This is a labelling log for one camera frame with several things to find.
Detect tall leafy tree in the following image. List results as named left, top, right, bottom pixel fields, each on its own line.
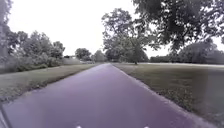
left=100, top=8, right=159, bottom=65

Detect grey asphalt path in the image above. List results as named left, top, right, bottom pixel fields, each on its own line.
left=0, top=63, right=218, bottom=128

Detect wide grass lawn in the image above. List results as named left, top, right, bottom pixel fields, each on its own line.
left=111, top=62, right=224, bottom=128

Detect row of trees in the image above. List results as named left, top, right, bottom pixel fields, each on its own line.
left=0, top=0, right=108, bottom=73

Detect grass strip with bare patches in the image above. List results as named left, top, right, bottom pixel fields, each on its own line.
left=0, top=63, right=101, bottom=104

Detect tree with overhanging branches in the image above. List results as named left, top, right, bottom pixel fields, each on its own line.
left=131, top=0, right=224, bottom=54

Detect distant wood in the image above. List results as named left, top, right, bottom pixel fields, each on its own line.
left=149, top=39, right=224, bottom=65

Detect pale road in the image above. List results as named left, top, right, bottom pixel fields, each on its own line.
left=146, top=61, right=224, bottom=68

